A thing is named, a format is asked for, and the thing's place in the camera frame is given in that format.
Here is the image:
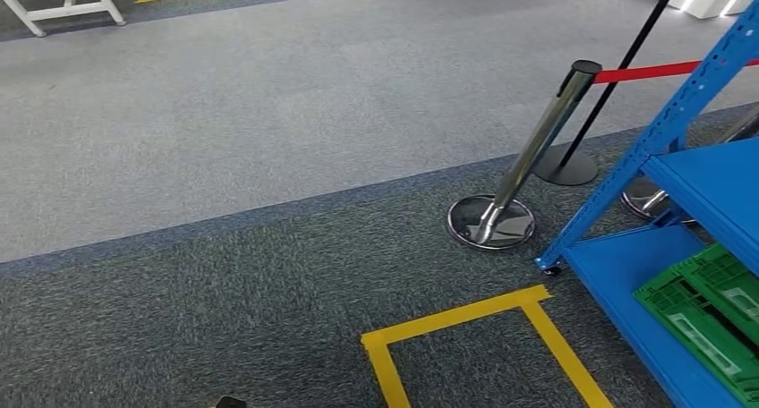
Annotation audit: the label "red barrier belt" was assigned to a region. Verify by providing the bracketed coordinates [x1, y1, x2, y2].
[594, 58, 759, 85]

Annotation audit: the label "white table frame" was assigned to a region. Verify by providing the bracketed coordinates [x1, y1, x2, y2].
[0, 0, 127, 38]

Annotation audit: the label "chrome stanchion post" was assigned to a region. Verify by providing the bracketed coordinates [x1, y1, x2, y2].
[620, 106, 759, 224]
[448, 60, 603, 251]

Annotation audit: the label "green folding plastic crate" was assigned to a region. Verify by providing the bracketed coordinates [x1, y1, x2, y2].
[633, 242, 759, 408]

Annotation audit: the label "blue metal shelf rack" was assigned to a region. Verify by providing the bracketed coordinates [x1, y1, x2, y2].
[533, 0, 759, 408]

